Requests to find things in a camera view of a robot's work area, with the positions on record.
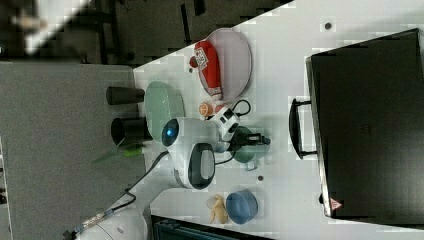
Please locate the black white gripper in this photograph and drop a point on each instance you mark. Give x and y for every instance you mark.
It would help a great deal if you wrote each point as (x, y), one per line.
(241, 138)

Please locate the teal green mug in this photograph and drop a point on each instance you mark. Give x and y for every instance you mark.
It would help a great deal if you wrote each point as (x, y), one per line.
(249, 155)

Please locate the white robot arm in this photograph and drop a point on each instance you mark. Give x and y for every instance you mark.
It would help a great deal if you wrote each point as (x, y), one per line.
(188, 163)

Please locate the pink strawberry toy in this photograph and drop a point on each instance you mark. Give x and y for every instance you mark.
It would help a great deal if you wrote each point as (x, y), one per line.
(219, 107)

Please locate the orange half toy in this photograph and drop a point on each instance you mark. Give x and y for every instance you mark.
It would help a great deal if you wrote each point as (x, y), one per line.
(206, 109)

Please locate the blue bowl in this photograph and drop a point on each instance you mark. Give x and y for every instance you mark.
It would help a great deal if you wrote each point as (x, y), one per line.
(241, 206)

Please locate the peeled banana toy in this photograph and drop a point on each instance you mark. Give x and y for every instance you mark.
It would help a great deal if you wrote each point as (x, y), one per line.
(217, 209)

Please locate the grey round plate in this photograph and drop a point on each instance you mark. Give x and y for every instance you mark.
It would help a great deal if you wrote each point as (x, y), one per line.
(235, 61)

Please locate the red ketchup bottle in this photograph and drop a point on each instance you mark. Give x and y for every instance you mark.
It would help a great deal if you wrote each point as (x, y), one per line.
(208, 63)

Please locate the mint green colander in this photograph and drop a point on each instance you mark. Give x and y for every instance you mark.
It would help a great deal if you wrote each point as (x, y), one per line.
(162, 103)

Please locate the red toy fruit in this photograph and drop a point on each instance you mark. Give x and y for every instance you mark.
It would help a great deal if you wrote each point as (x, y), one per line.
(193, 62)

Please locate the black round pot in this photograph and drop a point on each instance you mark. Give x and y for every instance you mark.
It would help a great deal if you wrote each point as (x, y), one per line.
(129, 131)

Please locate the lime green toy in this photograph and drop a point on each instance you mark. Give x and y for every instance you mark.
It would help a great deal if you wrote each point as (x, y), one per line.
(129, 153)

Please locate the dark grey cup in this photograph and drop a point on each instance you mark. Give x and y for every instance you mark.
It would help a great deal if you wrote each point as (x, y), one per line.
(123, 95)

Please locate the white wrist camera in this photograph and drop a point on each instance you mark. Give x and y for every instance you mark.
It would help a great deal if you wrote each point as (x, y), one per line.
(227, 121)

